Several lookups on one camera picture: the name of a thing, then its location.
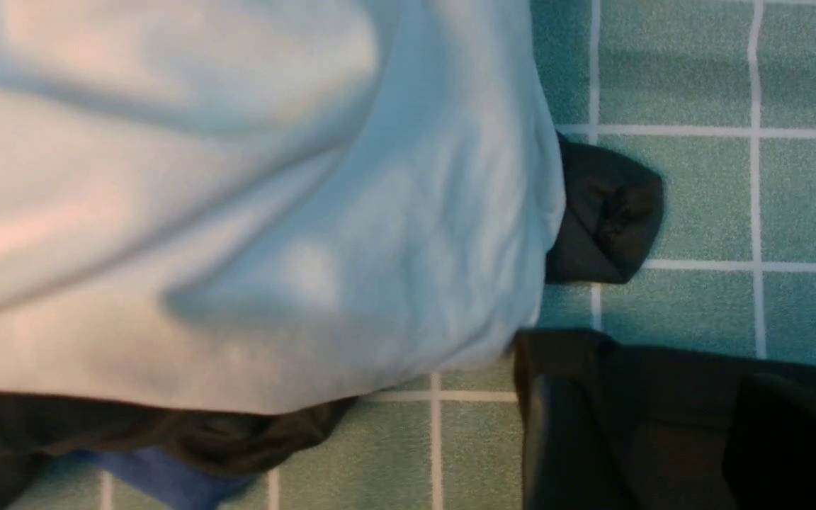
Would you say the dark gray long-sleeved shirt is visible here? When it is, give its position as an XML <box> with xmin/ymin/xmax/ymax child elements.
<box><xmin>513</xmin><ymin>329</ymin><xmax>816</xmax><ymax>509</ymax></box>

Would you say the blue crumpled garment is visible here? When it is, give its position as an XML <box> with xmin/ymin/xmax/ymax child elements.
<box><xmin>72</xmin><ymin>448</ymin><xmax>256</xmax><ymax>509</ymax></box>

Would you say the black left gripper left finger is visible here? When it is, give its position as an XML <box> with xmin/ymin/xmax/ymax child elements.
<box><xmin>522</xmin><ymin>374</ymin><xmax>639</xmax><ymax>509</ymax></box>

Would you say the white crumpled shirt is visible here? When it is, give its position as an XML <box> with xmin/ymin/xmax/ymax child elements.
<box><xmin>0</xmin><ymin>1</ymin><xmax>565</xmax><ymax>414</ymax></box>

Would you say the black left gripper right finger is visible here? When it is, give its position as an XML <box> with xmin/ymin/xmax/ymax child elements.
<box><xmin>723</xmin><ymin>374</ymin><xmax>816</xmax><ymax>509</ymax></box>

